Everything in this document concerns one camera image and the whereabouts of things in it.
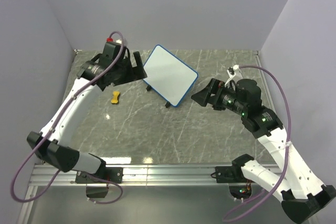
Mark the black whiteboard foot right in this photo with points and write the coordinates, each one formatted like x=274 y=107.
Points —
x=167 y=104

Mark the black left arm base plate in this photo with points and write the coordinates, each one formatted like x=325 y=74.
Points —
x=112 y=174

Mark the aluminium front rail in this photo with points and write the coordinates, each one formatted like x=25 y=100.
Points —
x=136 y=175

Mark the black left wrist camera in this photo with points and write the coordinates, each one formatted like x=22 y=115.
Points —
x=111 y=50

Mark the yellow black whiteboard eraser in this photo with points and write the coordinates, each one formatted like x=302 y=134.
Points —
x=115 y=97

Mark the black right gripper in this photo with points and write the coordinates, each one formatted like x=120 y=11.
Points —
x=216 y=87

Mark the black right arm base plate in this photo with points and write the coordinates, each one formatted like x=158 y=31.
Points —
x=228 y=174

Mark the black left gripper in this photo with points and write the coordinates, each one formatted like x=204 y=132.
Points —
x=136 y=73

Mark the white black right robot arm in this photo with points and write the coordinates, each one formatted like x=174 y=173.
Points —
x=301 y=193

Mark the aluminium right side rail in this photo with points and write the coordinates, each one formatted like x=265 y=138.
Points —
x=263 y=77

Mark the aluminium rail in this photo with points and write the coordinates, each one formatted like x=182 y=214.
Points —
x=263 y=77
x=136 y=175

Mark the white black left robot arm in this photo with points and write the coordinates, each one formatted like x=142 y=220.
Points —
x=52 y=143

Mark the blue framed whiteboard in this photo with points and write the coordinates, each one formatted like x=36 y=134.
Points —
x=168 y=75

